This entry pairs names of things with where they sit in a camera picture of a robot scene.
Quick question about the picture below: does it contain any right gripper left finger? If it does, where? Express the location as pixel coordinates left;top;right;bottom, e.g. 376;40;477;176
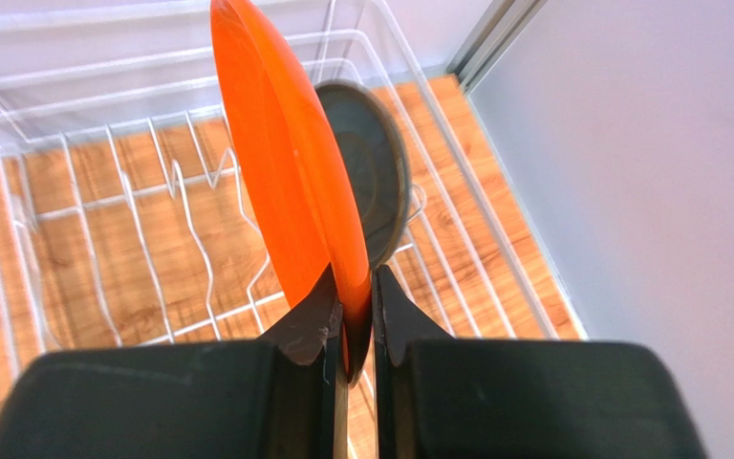
0;271;344;458

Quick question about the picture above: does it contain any dark brown plate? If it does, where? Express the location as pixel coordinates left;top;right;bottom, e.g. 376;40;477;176
315;79;411;269

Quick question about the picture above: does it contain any orange plate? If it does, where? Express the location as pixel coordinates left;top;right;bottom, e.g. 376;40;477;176
210;1;371;383

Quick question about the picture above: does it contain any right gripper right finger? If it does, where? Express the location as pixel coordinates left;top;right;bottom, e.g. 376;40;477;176
372;267;707;458

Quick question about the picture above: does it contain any white wire dish rack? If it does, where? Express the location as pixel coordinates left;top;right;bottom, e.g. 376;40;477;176
0;1;578;410

